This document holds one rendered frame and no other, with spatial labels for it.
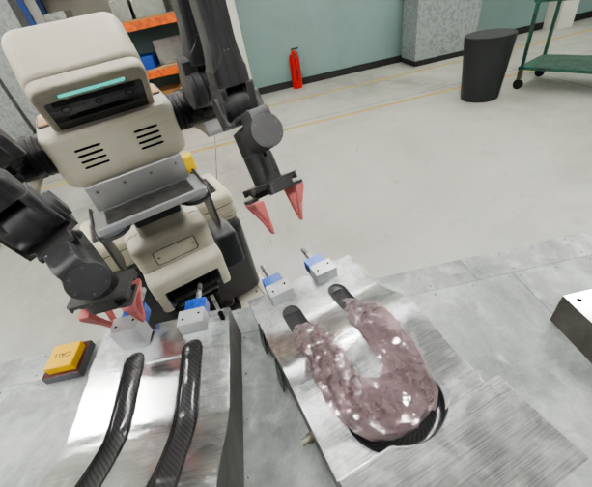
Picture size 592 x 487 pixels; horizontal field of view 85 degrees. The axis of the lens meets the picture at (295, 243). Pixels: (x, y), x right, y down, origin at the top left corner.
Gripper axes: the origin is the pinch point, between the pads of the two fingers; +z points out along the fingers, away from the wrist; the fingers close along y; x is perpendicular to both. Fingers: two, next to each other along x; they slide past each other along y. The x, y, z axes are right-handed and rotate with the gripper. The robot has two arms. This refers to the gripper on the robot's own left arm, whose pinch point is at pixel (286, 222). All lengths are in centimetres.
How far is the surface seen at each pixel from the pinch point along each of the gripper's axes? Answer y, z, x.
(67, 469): -48, 16, -10
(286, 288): -5.6, 12.6, 0.2
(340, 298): 3.0, 18.6, -4.7
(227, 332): -20.3, 13.2, -2.8
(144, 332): -33.3, 7.3, 3.3
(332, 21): 335, -171, 393
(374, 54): 397, -110, 399
